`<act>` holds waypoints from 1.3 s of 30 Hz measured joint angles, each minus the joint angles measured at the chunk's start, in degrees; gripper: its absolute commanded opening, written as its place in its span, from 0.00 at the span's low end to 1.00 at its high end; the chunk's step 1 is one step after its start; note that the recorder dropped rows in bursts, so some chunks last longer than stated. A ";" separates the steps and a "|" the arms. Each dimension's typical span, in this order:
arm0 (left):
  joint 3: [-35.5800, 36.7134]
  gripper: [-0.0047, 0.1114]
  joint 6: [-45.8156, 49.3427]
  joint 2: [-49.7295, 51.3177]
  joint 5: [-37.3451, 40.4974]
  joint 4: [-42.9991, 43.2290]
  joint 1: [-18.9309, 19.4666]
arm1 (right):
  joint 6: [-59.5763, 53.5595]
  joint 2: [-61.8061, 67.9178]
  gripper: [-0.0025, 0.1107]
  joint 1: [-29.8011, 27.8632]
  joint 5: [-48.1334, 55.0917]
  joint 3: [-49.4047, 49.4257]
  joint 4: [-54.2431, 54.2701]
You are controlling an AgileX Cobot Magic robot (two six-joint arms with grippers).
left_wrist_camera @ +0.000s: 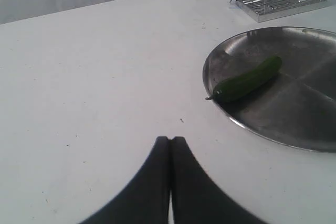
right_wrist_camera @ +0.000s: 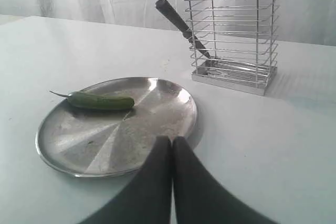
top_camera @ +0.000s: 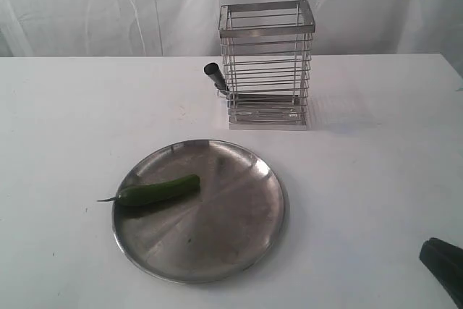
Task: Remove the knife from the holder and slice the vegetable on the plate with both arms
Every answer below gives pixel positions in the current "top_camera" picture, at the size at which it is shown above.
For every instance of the black knife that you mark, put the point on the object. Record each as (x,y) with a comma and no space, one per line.
(212,70)

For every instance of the green cucumber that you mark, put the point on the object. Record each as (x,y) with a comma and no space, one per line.
(142,195)

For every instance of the wire metal utensil rack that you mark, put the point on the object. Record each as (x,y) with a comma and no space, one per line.
(266,54)

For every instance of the round steel plate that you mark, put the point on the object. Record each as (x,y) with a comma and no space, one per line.
(228,225)

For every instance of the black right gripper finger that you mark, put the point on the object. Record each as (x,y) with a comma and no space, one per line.
(444,261)

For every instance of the white backdrop curtain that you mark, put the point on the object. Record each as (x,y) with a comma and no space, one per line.
(190,27)

